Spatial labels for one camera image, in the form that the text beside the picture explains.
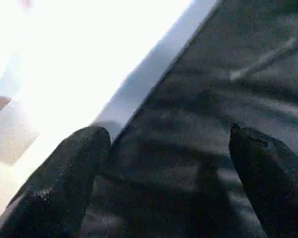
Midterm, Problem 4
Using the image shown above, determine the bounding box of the white plastic table top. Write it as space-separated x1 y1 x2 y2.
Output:
0 0 222 234

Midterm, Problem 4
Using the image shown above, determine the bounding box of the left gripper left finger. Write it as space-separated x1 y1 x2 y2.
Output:
0 125 112 238

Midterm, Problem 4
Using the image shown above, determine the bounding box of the black plastic mat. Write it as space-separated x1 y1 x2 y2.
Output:
79 0 298 238

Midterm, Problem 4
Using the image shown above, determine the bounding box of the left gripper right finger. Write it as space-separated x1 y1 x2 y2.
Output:
228 123 298 238

